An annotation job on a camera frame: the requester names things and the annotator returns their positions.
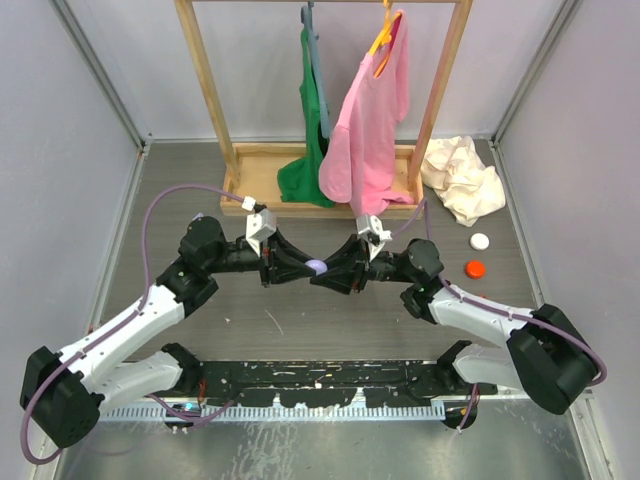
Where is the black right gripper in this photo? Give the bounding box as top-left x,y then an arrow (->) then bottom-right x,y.
311,232 -> 417,293

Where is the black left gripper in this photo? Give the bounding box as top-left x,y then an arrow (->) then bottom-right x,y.
206,227 -> 315,288

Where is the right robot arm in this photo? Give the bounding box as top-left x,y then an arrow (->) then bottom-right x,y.
305,236 -> 606,415

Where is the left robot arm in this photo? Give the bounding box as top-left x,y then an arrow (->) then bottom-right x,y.
19,210 -> 327,449

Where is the green shirt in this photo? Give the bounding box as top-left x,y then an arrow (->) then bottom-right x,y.
277,29 -> 334,208

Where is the wooden clothes rack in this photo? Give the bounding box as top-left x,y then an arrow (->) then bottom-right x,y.
175,1 -> 472,219

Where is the pink t-shirt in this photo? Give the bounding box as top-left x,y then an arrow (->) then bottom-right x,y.
319,10 -> 413,217

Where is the cream crumpled cloth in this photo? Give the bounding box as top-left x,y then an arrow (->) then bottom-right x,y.
420,136 -> 506,227

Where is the yellow clothes hanger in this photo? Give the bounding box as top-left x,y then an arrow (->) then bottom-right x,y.
369,0 -> 402,78

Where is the grey clothes hanger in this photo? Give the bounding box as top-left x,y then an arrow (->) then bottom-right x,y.
300,1 -> 331,140

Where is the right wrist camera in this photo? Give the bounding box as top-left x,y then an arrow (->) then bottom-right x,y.
356,214 -> 392,261

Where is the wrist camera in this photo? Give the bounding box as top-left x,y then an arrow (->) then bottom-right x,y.
356,214 -> 392,261
241,196 -> 277,257

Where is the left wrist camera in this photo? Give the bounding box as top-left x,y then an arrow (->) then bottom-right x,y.
241,196 -> 277,257

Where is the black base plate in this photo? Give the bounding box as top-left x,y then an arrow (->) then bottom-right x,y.
157,360 -> 472,408

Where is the slotted cable duct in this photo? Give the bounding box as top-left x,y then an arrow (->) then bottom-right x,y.
100,399 -> 446,423

